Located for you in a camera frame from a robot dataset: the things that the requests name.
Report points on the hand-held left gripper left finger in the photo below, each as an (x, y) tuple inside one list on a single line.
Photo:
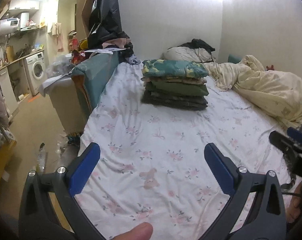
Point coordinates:
[(84, 170)]

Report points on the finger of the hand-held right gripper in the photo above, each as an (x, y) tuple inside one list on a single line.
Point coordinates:
[(297, 133), (281, 140)]

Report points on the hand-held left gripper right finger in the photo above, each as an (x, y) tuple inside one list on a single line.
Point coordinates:
[(219, 170)]

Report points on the green floral shorts pants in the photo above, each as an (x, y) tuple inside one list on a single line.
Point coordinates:
[(176, 67)]

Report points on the dark grey folded pants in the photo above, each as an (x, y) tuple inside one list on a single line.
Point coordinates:
[(176, 97)]

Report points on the olive green folded pants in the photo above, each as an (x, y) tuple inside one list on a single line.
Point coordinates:
[(178, 88)]

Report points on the person's left hand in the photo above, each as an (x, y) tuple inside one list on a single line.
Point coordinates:
[(133, 231)]

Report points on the yellow bear print duvet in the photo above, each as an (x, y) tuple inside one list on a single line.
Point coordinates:
[(273, 90)]

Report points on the beige bedside box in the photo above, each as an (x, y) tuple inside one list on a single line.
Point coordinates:
[(68, 105)]

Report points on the white floral bed sheet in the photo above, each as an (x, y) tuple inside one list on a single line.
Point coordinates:
[(153, 135)]

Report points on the yellow stool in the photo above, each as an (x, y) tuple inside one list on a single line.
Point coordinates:
[(1, 160)]

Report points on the teal headboard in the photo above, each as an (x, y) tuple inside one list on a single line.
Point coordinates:
[(233, 58)]

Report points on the grey plastic bag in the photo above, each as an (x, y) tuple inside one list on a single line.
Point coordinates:
[(59, 65)]

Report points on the white washing machine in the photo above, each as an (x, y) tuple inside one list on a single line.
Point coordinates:
[(37, 70)]

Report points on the white paper sheet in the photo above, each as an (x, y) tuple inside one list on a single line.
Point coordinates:
[(103, 50)]

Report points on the grey white pillow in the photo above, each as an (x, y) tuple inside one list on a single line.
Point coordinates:
[(183, 53)]

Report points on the black clothes pile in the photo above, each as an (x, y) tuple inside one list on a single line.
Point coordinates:
[(198, 44)]

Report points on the pink cloth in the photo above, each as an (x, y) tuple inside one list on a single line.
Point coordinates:
[(116, 42)]

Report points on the pink hanging towel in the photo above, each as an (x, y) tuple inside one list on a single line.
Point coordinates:
[(57, 36)]

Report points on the black plastic sheet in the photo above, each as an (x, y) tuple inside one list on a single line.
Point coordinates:
[(106, 15)]

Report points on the white water heater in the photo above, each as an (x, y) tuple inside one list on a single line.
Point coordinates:
[(9, 26)]

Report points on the white wall cabinet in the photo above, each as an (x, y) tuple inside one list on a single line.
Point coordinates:
[(24, 4)]

